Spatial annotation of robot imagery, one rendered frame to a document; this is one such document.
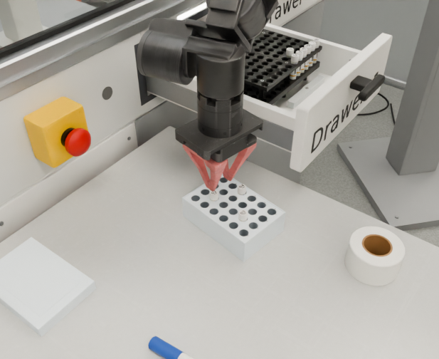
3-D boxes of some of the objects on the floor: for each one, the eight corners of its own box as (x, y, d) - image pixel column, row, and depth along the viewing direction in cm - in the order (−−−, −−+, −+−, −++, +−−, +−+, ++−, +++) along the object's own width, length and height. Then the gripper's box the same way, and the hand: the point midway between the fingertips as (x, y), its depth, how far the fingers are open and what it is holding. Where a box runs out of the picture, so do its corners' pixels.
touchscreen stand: (503, 215, 181) (668, -98, 115) (389, 233, 175) (494, -88, 108) (432, 137, 218) (526, -134, 152) (336, 149, 212) (390, -129, 145)
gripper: (207, 114, 55) (208, 213, 65) (270, 83, 61) (261, 179, 71) (169, 90, 59) (176, 188, 69) (231, 64, 64) (228, 157, 75)
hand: (219, 179), depth 69 cm, fingers open, 3 cm apart
